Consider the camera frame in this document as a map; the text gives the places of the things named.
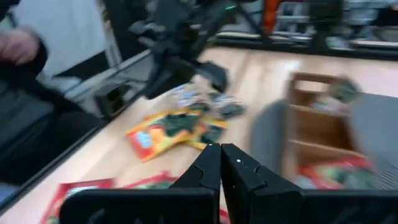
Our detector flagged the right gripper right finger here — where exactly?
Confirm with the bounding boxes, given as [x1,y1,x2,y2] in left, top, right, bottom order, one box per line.
[220,142,398,224]

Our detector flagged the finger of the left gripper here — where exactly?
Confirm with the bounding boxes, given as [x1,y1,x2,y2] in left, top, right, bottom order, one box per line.
[143,62,193,100]
[194,60,229,93]

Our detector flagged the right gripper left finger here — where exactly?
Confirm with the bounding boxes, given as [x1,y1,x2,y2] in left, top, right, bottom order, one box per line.
[58,142,222,224]

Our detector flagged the orange peach tea bag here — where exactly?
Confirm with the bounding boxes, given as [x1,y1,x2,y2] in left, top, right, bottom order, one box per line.
[126,108,203,162]
[186,119,228,151]

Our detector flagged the wooden three-compartment tea box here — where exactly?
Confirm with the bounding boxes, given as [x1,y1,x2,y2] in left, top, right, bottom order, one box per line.
[281,72,374,187]

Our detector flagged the grey round mat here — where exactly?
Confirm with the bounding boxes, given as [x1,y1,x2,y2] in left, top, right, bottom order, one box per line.
[250,91,398,190]

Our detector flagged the person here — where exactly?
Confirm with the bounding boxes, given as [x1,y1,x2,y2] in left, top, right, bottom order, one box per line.
[0,0,105,187]

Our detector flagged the person's hand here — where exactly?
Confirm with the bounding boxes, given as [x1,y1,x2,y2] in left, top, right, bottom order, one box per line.
[0,27,40,66]

